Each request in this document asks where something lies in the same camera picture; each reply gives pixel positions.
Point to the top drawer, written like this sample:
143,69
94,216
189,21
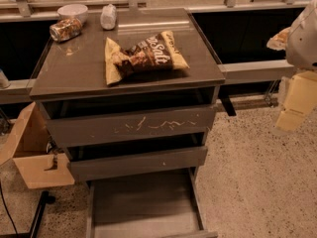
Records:
145,124

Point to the bottom drawer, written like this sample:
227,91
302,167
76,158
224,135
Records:
155,205

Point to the black stand base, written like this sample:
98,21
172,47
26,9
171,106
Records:
45,199

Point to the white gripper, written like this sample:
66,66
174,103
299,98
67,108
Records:
303,43

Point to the open cardboard box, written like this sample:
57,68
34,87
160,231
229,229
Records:
26,146

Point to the middle drawer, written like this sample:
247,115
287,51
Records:
145,163

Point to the grey drawer cabinet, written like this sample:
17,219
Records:
71,82

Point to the drawer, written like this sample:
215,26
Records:
155,205
145,124
145,163

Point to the white cup at left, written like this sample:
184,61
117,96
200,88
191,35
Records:
4,82

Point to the brown chip bag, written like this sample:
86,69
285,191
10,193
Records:
158,52

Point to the white bowl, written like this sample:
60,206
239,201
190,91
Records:
78,11

